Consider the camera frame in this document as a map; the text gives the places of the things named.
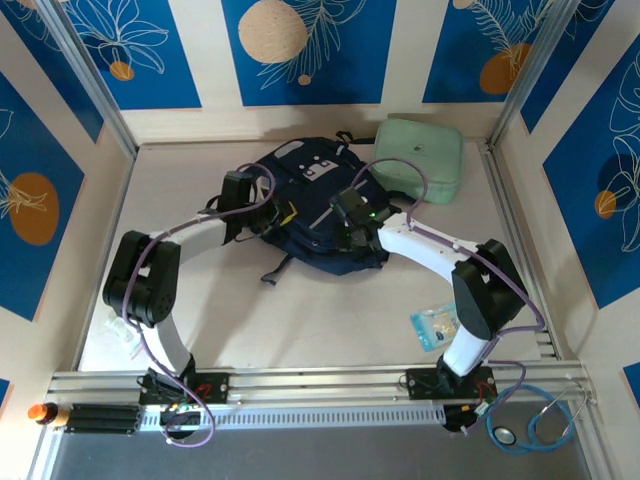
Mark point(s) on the aluminium side rail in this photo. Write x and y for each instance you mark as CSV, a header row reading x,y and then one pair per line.
x,y
515,200

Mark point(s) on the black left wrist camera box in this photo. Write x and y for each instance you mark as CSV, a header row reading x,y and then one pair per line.
x,y
239,192

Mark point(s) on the clear plastic packet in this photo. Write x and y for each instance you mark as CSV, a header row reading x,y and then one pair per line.
x,y
122,335

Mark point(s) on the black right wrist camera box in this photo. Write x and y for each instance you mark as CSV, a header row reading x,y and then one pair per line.
x,y
350,205

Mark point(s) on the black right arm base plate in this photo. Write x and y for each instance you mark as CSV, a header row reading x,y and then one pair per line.
x,y
425,385

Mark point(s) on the mint green zippered case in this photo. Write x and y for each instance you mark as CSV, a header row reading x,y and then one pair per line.
x,y
430,150

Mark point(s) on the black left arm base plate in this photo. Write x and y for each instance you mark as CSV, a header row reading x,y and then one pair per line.
x,y
210,387

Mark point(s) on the navy blue backpack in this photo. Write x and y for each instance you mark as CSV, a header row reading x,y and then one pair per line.
x,y
305,240

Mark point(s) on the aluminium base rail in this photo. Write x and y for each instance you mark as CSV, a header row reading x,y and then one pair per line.
x,y
325,380

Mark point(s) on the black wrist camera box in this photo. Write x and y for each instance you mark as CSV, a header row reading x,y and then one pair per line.
x,y
239,192
350,205

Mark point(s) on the light blue wet wipes packet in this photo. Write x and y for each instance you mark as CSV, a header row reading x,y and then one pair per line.
x,y
430,327

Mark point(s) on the aluminium frame post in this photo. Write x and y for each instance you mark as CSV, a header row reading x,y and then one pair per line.
x,y
85,75
535,70

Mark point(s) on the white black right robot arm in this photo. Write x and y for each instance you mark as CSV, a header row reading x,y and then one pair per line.
x,y
425,245

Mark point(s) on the orange emergency stop button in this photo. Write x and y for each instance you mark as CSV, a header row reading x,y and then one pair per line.
x,y
39,414

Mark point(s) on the blue stethoscope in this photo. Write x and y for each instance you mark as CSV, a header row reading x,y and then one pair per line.
x,y
550,430

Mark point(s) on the black ribbed block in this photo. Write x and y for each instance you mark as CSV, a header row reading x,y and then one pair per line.
x,y
100,419

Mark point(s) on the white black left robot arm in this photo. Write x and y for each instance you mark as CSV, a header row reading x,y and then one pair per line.
x,y
200,240

